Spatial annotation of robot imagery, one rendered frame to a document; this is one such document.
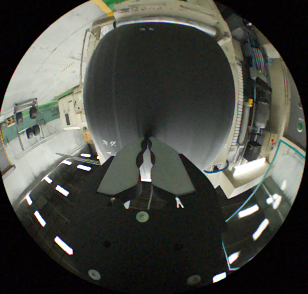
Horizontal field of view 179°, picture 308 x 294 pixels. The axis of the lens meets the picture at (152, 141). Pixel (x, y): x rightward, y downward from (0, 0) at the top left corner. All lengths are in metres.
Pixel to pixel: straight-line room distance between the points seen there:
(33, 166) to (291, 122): 12.04
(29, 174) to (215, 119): 11.60
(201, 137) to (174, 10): 0.40
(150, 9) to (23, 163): 11.29
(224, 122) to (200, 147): 0.05
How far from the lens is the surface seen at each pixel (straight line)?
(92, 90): 0.15
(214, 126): 0.16
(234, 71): 0.52
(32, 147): 11.16
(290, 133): 0.64
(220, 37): 0.43
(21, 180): 11.56
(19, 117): 5.21
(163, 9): 0.41
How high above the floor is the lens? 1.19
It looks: 24 degrees up
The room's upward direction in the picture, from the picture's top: 178 degrees clockwise
